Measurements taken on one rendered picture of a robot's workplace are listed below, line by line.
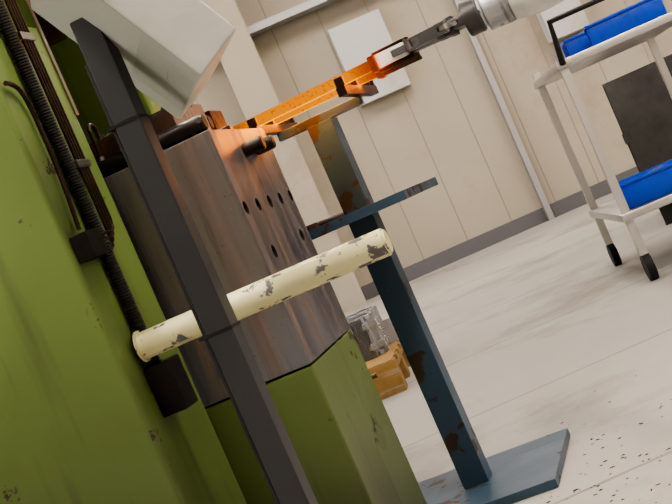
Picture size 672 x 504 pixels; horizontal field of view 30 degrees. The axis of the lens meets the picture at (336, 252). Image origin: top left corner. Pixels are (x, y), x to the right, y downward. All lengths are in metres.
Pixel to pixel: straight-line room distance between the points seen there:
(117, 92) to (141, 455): 0.58
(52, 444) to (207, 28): 0.75
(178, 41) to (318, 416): 0.83
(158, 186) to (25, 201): 0.31
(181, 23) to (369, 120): 8.85
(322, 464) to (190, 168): 0.57
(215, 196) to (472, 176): 8.38
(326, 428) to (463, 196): 8.35
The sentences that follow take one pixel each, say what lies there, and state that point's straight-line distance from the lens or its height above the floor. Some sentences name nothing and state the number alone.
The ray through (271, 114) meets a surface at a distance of 2.70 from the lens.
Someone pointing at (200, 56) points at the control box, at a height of 0.94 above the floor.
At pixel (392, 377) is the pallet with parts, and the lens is 4.75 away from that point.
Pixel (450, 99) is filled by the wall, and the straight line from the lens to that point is 10.55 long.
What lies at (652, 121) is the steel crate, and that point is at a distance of 6.43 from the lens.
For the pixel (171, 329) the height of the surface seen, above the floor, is 0.63.
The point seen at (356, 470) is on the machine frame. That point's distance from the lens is 2.22.
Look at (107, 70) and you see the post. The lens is 1.79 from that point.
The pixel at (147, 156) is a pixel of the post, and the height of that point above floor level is 0.87.
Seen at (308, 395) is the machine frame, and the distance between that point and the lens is 2.21.
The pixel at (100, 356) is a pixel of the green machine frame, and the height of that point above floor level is 0.63.
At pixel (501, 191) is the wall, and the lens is 10.55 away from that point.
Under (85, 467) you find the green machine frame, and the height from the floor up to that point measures 0.48.
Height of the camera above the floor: 0.67
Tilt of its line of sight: 1 degrees down
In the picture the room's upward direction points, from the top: 24 degrees counter-clockwise
